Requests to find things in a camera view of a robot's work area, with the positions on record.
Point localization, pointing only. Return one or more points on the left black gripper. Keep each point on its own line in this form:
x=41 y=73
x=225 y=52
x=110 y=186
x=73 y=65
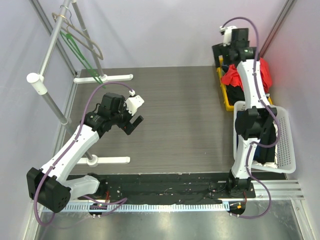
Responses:
x=127 y=126

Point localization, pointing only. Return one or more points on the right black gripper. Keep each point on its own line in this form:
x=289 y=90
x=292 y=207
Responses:
x=218 y=53

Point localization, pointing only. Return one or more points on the yellow plastic tray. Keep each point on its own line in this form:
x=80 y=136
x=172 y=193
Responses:
x=228 y=75

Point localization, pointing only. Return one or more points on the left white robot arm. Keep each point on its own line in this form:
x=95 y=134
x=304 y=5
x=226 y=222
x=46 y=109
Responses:
x=50 y=186

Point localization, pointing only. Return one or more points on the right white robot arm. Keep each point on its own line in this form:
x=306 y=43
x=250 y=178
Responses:
x=249 y=70

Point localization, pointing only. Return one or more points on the green clothes hanger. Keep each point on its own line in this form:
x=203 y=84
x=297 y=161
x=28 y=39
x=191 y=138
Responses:
x=70 y=42

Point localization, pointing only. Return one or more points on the grey clothes hanger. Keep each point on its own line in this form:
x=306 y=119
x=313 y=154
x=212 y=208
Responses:
x=90 y=44

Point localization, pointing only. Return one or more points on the black garment in tray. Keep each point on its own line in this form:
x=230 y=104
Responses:
x=234 y=94

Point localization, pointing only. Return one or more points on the navy garment in basket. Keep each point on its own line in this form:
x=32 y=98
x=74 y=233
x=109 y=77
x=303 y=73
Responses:
x=265 y=150

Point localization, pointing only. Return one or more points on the white plastic laundry basket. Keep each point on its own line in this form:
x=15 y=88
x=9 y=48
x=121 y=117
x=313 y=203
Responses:
x=286 y=161

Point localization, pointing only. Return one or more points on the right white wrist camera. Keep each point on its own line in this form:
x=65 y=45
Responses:
x=226 y=32

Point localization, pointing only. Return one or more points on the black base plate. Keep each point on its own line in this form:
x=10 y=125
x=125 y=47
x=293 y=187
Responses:
x=168 y=189

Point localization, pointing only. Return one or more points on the white slotted cable duct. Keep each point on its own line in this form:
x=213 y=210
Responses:
x=86 y=206

